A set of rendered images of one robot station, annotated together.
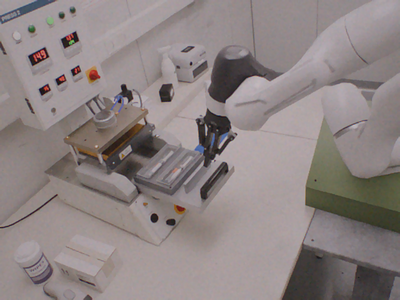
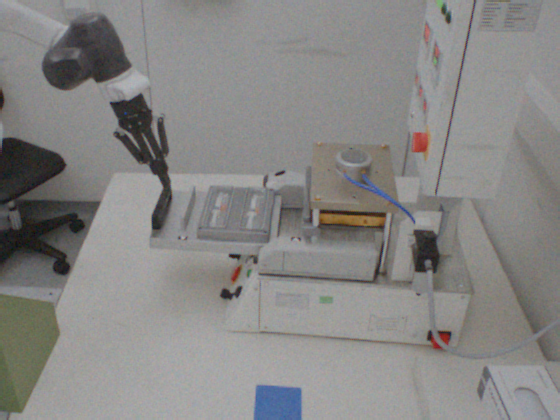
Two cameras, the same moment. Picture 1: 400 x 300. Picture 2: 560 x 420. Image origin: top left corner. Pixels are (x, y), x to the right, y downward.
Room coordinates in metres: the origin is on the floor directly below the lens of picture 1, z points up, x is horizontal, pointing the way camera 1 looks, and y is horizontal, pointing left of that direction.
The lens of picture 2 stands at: (2.10, -0.57, 1.81)
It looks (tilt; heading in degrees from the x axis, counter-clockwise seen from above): 35 degrees down; 151
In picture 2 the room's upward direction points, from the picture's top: 3 degrees counter-clockwise
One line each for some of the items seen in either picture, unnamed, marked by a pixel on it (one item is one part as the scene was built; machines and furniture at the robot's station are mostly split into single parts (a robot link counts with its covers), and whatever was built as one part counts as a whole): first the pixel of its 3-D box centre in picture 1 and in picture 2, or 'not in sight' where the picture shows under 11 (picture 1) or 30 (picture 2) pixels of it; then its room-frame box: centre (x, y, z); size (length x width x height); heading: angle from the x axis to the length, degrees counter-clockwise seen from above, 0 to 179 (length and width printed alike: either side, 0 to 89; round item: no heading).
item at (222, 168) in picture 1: (214, 179); (162, 205); (0.92, -0.04, 0.99); 0.15 x 0.02 x 0.04; 141
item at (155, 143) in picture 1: (153, 138); (312, 258); (1.26, 0.16, 0.96); 0.26 x 0.05 x 0.07; 51
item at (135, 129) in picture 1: (111, 132); (350, 189); (1.20, 0.30, 1.07); 0.22 x 0.17 x 0.10; 141
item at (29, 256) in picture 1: (34, 263); not in sight; (0.86, 0.62, 0.82); 0.09 x 0.09 x 0.15
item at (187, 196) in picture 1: (181, 173); (217, 215); (1.00, 0.07, 0.97); 0.30 x 0.22 x 0.08; 51
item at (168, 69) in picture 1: (168, 67); not in sight; (2.02, 0.07, 0.92); 0.09 x 0.08 x 0.25; 102
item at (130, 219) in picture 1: (130, 177); (338, 272); (1.21, 0.29, 0.84); 0.53 x 0.37 x 0.17; 51
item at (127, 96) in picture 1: (124, 102); (419, 257); (1.45, 0.27, 1.05); 0.15 x 0.05 x 0.15; 141
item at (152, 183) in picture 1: (169, 167); (237, 212); (1.03, 0.11, 0.98); 0.20 x 0.17 x 0.03; 141
